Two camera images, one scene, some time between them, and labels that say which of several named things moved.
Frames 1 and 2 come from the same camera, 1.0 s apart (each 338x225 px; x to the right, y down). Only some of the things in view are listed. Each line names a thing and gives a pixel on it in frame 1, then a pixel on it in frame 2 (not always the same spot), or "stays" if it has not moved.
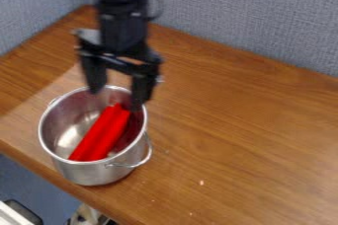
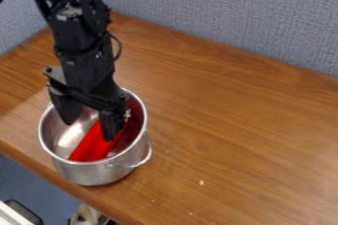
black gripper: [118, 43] to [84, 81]
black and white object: [16, 214] stays
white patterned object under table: [86, 216] stays
